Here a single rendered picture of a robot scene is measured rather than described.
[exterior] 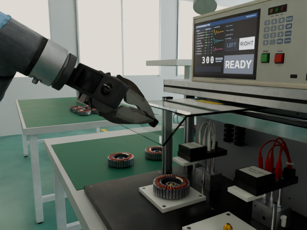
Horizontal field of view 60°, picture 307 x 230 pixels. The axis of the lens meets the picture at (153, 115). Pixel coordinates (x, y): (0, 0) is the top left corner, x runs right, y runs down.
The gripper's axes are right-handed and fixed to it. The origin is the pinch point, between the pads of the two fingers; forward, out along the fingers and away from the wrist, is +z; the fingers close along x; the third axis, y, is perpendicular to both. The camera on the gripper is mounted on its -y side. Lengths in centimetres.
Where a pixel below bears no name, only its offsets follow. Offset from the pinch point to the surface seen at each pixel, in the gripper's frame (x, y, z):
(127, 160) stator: 16, 48, 26
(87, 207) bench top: 30.7, 24.6, 8.1
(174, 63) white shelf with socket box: -39, 77, 42
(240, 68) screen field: -23.0, 2.7, 19.3
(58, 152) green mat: 30, 83, 8
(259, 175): 0.6, -10.5, 26.0
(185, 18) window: -269, 464, 226
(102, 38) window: -127, 463, 86
